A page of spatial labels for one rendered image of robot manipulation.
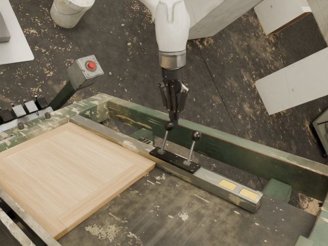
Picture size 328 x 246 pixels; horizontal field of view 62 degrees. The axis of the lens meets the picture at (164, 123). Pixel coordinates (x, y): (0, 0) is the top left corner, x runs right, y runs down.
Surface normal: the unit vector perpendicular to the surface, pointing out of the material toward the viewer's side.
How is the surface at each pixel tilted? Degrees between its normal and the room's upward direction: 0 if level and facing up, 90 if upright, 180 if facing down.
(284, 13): 90
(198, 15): 90
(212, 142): 90
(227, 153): 90
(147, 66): 0
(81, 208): 55
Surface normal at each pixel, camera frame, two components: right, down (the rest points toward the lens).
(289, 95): -0.68, 0.29
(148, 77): 0.60, -0.29
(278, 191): -0.04, -0.88
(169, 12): -0.16, 0.26
